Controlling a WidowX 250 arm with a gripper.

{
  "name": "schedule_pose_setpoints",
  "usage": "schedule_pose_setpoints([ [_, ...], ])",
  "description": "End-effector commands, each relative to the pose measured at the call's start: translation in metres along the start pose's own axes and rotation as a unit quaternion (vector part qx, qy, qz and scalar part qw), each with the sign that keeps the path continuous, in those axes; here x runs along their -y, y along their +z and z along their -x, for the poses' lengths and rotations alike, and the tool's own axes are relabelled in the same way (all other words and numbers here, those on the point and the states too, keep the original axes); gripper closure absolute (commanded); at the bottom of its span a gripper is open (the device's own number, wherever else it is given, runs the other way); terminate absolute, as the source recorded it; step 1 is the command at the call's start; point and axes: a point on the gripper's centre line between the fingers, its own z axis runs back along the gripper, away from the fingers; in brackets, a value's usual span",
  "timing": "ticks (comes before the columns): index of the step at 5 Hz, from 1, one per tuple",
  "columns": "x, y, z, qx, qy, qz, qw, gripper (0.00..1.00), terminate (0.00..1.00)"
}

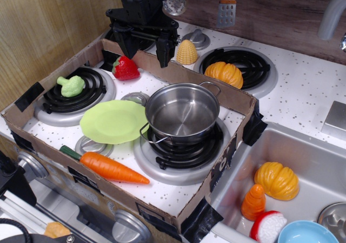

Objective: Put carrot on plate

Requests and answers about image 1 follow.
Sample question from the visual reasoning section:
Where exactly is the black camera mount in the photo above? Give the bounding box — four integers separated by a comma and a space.
1, 152, 37, 206

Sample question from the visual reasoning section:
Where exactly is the green toy broccoli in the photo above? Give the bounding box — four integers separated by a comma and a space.
56, 76, 85, 97

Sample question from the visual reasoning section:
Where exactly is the yellow toy corn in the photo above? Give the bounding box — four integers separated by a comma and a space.
176, 40, 198, 65

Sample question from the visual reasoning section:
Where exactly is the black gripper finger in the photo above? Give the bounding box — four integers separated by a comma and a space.
156, 31, 178, 68
113, 29, 139, 59

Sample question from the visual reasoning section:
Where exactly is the small orange carrot piece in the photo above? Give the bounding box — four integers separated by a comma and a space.
241, 184, 266, 221

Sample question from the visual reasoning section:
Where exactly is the red toy strawberry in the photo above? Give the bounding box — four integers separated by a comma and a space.
112, 56, 140, 81

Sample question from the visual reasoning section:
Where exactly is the silver back stove knob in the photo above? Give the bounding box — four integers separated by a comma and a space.
182, 29, 210, 51

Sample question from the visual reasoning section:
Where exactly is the silver oven knob right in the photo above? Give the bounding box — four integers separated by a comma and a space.
112, 209, 152, 243

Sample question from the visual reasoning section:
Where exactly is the silver middle stove knob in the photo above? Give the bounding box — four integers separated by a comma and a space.
121, 92, 150, 107

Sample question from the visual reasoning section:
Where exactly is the orange toy pumpkin in sink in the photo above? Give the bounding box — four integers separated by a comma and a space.
254, 162, 300, 201

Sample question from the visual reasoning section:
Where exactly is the light blue bowl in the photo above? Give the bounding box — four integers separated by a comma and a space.
277, 220, 338, 243

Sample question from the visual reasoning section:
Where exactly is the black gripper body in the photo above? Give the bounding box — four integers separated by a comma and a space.
105, 9, 179, 46

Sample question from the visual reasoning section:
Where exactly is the silver sink basin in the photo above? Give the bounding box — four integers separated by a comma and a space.
206, 123, 345, 242

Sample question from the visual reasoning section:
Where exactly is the orange toy piece bottom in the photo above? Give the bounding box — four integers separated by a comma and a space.
44, 221, 71, 239

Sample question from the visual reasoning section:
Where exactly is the silver oven knob left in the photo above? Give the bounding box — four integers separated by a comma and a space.
18, 152, 49, 182

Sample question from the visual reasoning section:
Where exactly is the silver oven knob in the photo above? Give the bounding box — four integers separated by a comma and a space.
112, 209, 152, 243
18, 152, 49, 182

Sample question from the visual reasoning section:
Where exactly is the front left black burner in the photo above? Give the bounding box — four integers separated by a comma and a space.
35, 67, 116, 127

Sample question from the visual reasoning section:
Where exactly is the light green plastic plate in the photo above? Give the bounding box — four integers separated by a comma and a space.
79, 100, 149, 145

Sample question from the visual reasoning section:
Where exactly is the front right black burner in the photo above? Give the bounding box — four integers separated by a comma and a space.
134, 119, 231, 186

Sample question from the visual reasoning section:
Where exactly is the silver stove knob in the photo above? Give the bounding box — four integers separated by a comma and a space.
121, 92, 150, 107
182, 29, 210, 51
75, 136, 114, 156

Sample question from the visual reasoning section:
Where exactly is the back right black burner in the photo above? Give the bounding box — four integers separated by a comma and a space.
193, 46, 278, 99

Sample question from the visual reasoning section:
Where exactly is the hanging metal strainer ladle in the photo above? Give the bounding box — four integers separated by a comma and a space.
163, 0, 188, 16

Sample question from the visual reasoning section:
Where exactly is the orange toy carrot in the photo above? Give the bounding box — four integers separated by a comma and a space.
59, 146, 150, 185

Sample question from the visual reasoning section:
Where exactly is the grey faucet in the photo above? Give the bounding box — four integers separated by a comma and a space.
317, 0, 345, 41

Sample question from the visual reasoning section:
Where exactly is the silver front stove knob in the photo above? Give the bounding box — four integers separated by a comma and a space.
75, 136, 114, 156

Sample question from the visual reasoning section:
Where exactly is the brown cardboard fence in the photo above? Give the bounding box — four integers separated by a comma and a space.
3, 40, 259, 231

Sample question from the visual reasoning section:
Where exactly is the red white toy mushroom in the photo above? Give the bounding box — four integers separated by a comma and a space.
249, 211, 288, 243

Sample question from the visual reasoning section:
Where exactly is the stainless steel pot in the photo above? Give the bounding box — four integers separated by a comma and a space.
139, 81, 221, 146

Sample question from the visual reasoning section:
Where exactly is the orange toy pumpkin on stove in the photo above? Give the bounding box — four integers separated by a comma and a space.
204, 62, 244, 89

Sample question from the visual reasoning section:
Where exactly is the hanging metal spatula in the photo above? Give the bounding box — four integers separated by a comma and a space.
216, 0, 237, 28

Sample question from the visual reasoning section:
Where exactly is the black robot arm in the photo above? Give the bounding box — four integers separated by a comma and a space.
105, 0, 178, 68

